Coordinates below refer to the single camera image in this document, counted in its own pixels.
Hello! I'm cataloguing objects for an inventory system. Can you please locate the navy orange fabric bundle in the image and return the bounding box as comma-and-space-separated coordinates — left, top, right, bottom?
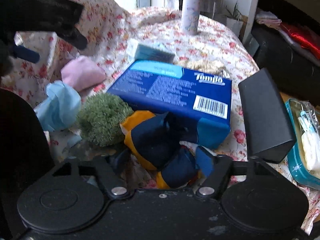
120, 111, 202, 190

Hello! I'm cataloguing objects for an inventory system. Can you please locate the green fluffy sponge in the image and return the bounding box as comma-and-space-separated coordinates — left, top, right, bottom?
77, 93, 133, 147

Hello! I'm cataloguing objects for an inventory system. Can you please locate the blue Tempo tissue pack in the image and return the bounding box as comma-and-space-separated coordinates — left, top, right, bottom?
107, 60, 232, 149

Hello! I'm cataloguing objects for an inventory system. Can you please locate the pink cloth pouch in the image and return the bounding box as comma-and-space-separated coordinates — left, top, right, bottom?
61, 56, 107, 92

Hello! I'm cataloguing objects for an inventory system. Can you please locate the light blue face mask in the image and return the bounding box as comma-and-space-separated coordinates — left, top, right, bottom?
34, 80, 81, 132

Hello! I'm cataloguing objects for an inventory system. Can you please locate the clear bag of cotton pads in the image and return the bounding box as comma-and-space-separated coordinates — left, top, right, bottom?
295, 101, 319, 173

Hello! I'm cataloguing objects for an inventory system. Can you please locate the beige crochet doily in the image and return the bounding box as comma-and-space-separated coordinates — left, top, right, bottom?
176, 59, 231, 79

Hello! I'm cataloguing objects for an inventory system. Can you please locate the black triangular stand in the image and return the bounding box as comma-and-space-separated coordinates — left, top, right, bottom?
239, 68, 297, 164

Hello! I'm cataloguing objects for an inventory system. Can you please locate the floral tablecloth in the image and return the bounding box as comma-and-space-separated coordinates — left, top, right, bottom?
1, 0, 319, 239

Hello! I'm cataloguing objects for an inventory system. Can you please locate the teal metal tin box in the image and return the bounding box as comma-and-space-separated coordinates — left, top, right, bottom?
285, 99, 319, 190

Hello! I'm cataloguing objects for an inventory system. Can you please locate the light blue sponge block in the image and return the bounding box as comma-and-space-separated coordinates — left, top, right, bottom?
126, 43, 175, 63

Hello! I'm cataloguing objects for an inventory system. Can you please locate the black sofa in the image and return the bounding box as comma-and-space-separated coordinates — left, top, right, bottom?
251, 0, 319, 105

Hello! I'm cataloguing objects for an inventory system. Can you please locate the potted plant white pot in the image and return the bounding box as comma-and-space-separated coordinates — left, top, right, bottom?
225, 2, 248, 37

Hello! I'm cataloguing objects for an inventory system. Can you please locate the folded striped cloth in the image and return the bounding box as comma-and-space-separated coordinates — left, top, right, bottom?
255, 9, 281, 29

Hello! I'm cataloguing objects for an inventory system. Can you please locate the purple thermos bottle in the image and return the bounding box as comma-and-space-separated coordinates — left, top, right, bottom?
181, 0, 201, 35

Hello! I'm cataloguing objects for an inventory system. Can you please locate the red cushion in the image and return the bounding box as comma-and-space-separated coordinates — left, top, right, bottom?
280, 22, 319, 60

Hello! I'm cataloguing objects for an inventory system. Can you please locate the wooden side shelf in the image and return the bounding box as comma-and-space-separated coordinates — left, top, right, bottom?
200, 0, 226, 22

